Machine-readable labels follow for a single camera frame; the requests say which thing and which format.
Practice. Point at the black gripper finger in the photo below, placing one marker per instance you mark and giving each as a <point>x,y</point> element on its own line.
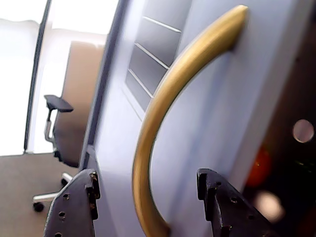
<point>71,205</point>
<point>227,212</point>

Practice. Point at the blue fridge door with list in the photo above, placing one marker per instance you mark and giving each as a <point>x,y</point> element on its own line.
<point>217,111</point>

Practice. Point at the orange toy food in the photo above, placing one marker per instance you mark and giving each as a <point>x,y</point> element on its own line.
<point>259,168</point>

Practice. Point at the grey office chair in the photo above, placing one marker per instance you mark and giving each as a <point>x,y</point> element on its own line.
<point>66,138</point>

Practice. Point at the blue toy kitchen body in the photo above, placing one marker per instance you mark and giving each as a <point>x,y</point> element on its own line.
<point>296,74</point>

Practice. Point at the black shopping list sticker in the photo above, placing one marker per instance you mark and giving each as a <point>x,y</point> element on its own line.
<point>153,42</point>

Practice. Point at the dark window frame post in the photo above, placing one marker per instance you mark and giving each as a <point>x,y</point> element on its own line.
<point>37,74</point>

